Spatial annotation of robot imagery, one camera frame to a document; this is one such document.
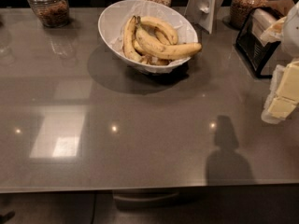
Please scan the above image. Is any glass jar with nuts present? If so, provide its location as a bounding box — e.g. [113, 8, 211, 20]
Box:
[230, 0, 270, 29]
[27, 0, 69, 28]

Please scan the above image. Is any lower spotted banana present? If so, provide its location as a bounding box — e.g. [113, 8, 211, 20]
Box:
[133, 39, 169, 66]

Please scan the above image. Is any back yellow banana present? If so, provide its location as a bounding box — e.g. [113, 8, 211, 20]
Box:
[141, 16, 178, 45]

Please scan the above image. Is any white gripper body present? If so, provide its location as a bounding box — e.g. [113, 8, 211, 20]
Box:
[281, 2, 299, 58]

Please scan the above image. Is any right glass jar with nuts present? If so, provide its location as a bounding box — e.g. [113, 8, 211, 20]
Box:
[230, 0, 270, 29]

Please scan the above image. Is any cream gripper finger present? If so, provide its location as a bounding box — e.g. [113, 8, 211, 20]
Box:
[270, 60, 299, 103]
[261, 96, 297, 124]

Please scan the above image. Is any left yellow banana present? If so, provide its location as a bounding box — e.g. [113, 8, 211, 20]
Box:
[123, 16, 141, 62]

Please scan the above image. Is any small middle banana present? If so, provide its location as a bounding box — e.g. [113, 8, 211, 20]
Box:
[154, 29, 170, 45]

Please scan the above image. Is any long yellow banana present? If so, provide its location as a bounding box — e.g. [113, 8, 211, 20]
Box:
[135, 17, 202, 60]

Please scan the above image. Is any white paper bowl liner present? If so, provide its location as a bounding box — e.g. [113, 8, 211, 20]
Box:
[98, 0, 202, 74]

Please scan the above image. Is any white box dispenser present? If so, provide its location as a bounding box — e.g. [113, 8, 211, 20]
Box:
[184, 0, 223, 34]

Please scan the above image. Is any left glass jar with nuts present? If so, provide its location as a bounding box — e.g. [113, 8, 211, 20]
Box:
[27, 0, 69, 28]

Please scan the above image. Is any white oval bowl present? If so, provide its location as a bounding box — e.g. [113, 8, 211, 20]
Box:
[98, 0, 198, 75]

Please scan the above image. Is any black napkin holder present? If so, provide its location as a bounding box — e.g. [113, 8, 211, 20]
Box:
[235, 7, 282, 78]

